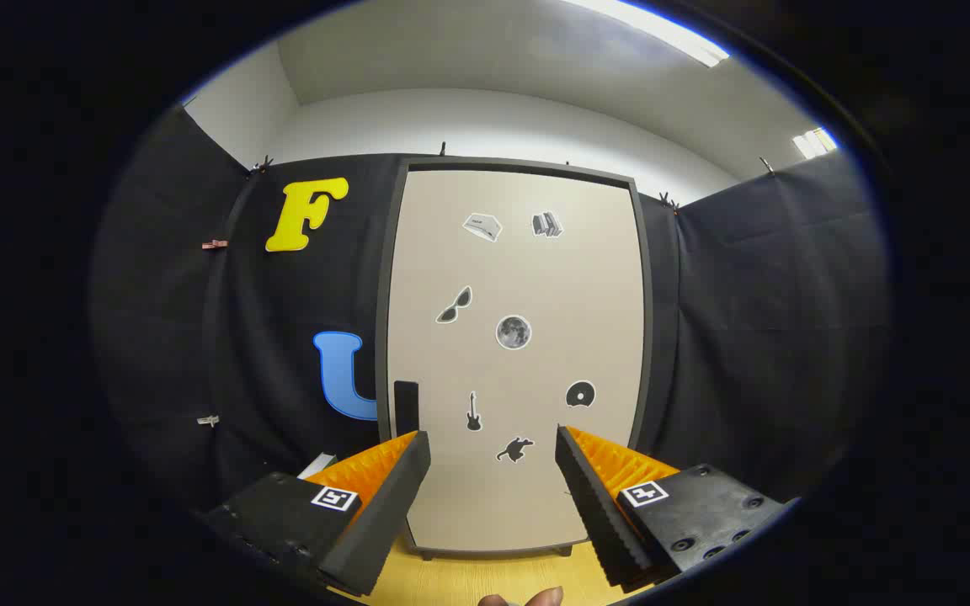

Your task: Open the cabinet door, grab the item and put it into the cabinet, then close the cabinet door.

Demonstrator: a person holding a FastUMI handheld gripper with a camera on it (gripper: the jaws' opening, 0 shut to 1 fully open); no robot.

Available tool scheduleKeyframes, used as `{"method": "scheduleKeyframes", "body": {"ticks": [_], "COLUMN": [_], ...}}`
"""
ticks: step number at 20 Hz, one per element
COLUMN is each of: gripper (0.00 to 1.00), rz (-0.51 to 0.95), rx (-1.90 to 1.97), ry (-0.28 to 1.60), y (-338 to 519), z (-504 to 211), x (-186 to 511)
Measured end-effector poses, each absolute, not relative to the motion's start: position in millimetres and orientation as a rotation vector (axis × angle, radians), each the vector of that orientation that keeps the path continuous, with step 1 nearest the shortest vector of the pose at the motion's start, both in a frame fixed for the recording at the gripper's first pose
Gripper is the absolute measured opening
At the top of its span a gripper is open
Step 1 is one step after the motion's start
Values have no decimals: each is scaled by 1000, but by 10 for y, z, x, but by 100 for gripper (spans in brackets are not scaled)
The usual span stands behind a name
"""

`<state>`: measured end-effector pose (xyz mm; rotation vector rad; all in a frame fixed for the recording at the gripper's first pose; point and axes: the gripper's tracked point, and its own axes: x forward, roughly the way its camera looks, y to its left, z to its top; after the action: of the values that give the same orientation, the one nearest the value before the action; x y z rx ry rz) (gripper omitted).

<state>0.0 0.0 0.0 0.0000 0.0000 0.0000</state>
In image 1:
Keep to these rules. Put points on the red clip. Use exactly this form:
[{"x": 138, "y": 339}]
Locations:
[{"x": 214, "y": 244}]

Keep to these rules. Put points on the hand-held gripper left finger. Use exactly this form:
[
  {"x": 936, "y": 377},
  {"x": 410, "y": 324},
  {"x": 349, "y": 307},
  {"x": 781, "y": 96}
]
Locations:
[{"x": 384, "y": 522}]

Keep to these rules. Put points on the small ceiling light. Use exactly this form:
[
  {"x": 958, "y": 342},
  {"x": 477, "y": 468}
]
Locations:
[{"x": 813, "y": 141}]

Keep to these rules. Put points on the silver clip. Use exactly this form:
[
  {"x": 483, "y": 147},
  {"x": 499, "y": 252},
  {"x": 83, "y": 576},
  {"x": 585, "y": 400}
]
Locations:
[{"x": 208, "y": 419}]

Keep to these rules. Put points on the long ceiling light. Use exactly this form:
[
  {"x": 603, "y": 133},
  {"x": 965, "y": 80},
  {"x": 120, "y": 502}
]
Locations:
[{"x": 662, "y": 29}]

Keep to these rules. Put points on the green book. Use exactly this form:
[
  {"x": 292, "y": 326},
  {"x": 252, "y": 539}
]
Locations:
[{"x": 317, "y": 465}]

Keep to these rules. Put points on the black backdrop cloth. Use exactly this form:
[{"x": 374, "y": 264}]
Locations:
[{"x": 746, "y": 337}]

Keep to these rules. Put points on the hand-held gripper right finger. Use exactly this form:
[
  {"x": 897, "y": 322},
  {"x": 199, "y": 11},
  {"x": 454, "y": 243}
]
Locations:
[{"x": 594, "y": 513}]

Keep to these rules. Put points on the grey cabinet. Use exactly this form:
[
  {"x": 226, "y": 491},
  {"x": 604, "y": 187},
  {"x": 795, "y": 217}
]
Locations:
[{"x": 383, "y": 295}]

